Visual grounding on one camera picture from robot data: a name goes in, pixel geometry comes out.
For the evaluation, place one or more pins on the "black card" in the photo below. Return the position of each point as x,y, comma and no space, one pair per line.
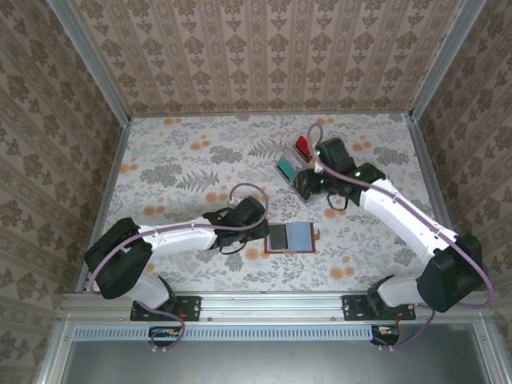
278,238

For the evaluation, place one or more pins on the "clear acrylic card rack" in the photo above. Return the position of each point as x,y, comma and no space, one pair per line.
294,159

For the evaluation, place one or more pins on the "brown tray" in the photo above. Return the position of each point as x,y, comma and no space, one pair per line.
299,236

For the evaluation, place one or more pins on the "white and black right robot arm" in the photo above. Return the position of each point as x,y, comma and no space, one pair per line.
400,216

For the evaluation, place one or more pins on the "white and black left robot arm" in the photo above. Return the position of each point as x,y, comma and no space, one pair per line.
176,238

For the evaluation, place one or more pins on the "teal card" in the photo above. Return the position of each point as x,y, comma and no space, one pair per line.
286,168

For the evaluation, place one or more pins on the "red card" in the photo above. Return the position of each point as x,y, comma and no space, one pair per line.
302,145

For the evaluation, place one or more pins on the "grey metal sheet panel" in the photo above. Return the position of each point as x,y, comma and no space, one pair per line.
260,364

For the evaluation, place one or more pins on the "black connector box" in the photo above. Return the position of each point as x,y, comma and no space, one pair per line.
384,334
164,334

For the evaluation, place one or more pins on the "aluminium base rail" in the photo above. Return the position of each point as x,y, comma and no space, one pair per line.
272,306

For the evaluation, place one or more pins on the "aluminium table side rail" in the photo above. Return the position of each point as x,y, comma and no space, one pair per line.
114,172
428,168

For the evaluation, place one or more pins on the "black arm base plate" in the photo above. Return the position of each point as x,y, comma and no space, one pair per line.
192,308
354,308

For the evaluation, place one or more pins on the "aluminium frame post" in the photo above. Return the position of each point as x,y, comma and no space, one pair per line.
444,60
91,60

